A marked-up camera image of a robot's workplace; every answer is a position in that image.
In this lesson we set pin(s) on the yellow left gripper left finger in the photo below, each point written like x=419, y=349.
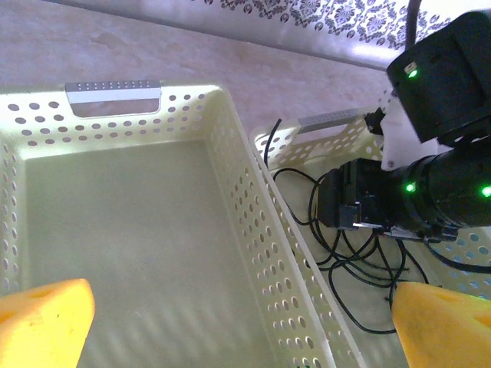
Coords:
x=38, y=326

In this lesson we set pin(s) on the pale yellow perforated basket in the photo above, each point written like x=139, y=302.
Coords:
x=134, y=230
x=295, y=195

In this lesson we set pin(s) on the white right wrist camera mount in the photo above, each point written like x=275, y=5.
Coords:
x=399, y=138

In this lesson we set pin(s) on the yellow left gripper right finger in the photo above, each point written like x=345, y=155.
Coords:
x=445, y=329

